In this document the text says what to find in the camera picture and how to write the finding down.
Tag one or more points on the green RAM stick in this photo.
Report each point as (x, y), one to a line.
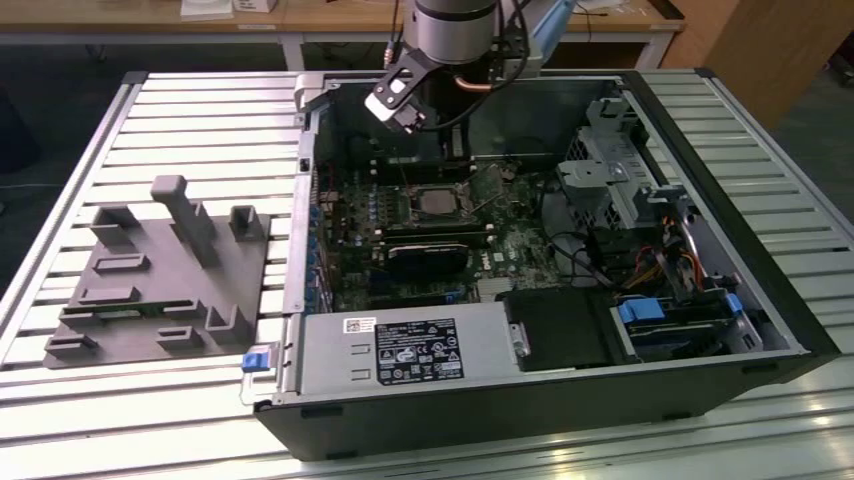
(152, 310)

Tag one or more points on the wooden cabinet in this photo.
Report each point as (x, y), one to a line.
(767, 50)

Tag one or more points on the blue case latch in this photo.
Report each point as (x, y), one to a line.
(255, 362)

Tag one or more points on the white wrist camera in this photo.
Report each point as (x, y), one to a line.
(382, 107)

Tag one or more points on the CPU socket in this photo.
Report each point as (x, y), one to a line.
(440, 219)

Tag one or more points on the black graphics card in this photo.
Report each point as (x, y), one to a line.
(427, 260)

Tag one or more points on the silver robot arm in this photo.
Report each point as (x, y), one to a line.
(454, 30)

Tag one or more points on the green motherboard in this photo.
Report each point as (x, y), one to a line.
(514, 255)

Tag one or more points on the silver CPU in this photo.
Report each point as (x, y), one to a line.
(439, 201)

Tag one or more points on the white box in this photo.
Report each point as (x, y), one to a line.
(207, 7)
(256, 5)

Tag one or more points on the black PC case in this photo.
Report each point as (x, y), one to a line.
(534, 415)

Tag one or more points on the small grey wrist camera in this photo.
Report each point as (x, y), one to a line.
(520, 65)

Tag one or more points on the silver drive cage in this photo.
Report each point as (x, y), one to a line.
(587, 175)

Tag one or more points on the silver power supply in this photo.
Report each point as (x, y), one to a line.
(334, 350)

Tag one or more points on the blue disk carrier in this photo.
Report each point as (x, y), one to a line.
(733, 306)
(641, 310)

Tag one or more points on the silver chipset heatsink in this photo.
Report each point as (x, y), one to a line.
(494, 289)

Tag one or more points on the wooden desk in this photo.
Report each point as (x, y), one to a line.
(134, 25)

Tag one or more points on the grey parts rack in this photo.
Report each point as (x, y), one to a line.
(167, 280)

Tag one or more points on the black plastic shroud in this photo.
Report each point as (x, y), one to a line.
(561, 325)

